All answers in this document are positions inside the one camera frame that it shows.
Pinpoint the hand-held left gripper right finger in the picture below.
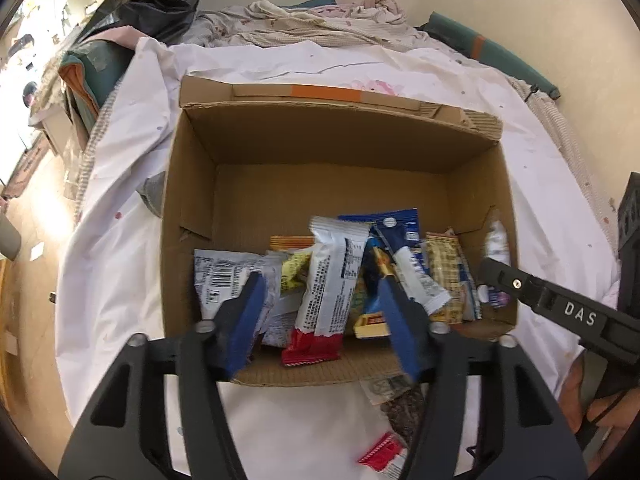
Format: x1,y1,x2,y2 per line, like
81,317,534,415
376,276,586,480

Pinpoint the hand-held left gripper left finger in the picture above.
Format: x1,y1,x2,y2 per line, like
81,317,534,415
57,271,269,480

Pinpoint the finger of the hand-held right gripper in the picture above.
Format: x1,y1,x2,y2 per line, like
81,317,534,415
477,257,552,314

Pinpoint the purple white snack packet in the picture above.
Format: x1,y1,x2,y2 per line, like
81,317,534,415
477,284,511,308

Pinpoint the white barcode snack bag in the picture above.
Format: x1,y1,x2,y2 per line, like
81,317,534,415
194,249,286,348

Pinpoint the long white red-ended snack packet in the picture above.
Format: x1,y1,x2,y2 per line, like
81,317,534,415
281,216,371,367

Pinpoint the brown cardboard box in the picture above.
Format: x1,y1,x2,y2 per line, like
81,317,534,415
160,75,521,388

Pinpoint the person's right hand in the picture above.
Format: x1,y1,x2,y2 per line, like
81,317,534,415
559,350,640,438

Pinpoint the small yellow snack box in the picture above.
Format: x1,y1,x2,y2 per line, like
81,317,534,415
353,312,391,340

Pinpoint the yellow blue snack packet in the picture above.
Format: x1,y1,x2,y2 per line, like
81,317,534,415
350,240,396,318

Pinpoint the white spotted snack packet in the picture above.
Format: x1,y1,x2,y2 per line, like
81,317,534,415
484,220,512,265

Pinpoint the yellow patterned snack packet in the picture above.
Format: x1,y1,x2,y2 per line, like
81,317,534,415
422,229,483,323

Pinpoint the yellow black snack packet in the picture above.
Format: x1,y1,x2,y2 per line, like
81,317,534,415
280,250,315,295

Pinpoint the dark blue white snack packet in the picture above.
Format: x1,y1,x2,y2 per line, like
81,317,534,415
339,208,453,313

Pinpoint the dark seed snack packet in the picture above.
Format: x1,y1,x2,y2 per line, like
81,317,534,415
361,375,426,448

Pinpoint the orange snack packet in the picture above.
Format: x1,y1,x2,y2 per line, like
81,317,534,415
269,235,316,253

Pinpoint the small red white packet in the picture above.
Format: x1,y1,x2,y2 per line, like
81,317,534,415
357,431,408,476

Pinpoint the white bed sheet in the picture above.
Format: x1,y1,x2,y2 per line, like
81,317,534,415
57,35,621,480

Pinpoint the grey cloth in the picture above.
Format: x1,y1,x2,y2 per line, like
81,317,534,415
137,171,167,218

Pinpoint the teal bolster with orange band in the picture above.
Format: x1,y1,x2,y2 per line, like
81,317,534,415
417,10,561,101

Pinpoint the grey bin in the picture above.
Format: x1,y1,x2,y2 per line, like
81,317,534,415
0,212,23,261

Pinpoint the patterned floor rug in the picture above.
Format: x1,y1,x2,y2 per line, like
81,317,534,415
0,135,51,201

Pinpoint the teal orange folded quilt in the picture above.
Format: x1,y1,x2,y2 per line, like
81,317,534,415
57,40,136,116

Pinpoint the crumpled beige bedding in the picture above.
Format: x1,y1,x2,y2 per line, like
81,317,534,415
190,0,431,53

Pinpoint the pink cloth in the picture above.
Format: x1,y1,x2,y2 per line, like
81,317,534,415
100,27,146,51

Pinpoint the black plastic bag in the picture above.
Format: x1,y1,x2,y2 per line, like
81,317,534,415
75,0,203,46

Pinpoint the black cable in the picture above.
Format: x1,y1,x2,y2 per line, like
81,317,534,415
580,385,631,433

